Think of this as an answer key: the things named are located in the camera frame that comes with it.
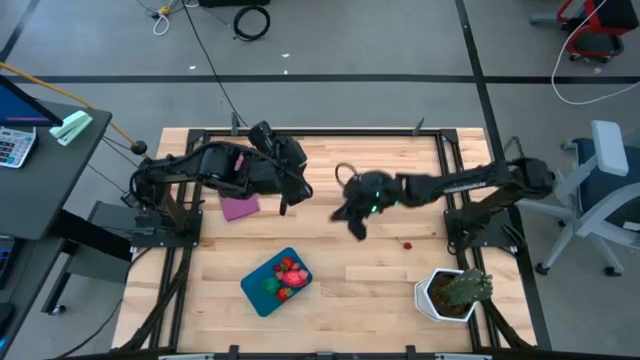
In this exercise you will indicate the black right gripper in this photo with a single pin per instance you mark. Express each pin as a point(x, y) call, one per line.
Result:
point(372, 192)

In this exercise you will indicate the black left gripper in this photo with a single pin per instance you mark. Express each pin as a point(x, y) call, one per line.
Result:
point(287, 160)

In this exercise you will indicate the red strawberry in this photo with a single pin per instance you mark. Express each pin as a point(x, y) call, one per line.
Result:
point(287, 262)

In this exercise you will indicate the large pink dragon fruit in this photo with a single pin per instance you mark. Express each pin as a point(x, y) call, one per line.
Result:
point(295, 278)

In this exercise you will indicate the green bell pepper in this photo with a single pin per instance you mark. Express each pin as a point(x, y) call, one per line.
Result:
point(270, 285)

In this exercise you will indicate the small red fruit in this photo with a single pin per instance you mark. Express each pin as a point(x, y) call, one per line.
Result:
point(283, 294)

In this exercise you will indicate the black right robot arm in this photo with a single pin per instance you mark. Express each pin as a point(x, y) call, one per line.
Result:
point(470, 182)

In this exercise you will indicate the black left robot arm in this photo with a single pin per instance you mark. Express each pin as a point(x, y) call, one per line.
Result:
point(210, 167)

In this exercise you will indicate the blue tupperware container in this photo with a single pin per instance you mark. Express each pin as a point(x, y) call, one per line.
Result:
point(255, 295)

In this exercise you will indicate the red cherry with stem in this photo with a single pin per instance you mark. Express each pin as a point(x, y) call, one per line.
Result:
point(407, 245)

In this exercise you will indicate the white hexagonal plant pot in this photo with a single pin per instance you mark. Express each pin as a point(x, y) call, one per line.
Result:
point(422, 295)

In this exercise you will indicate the green cactus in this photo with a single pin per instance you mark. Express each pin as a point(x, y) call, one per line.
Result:
point(467, 286)

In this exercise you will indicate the mint green stapler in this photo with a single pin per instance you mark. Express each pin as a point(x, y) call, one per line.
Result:
point(70, 127)

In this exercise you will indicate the white and blue office chair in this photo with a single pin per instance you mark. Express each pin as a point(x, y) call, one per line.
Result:
point(600, 200)

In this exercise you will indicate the black desk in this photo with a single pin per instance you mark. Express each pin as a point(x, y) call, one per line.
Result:
point(40, 190)

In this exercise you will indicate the grey calculator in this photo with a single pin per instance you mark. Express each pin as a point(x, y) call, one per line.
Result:
point(15, 145)

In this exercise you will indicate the computer monitor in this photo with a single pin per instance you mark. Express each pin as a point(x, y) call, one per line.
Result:
point(20, 107)

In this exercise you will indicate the red and black chair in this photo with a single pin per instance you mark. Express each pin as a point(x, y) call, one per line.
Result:
point(600, 30)

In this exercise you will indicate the black aluminium table frame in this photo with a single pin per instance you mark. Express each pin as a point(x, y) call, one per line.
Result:
point(350, 132)

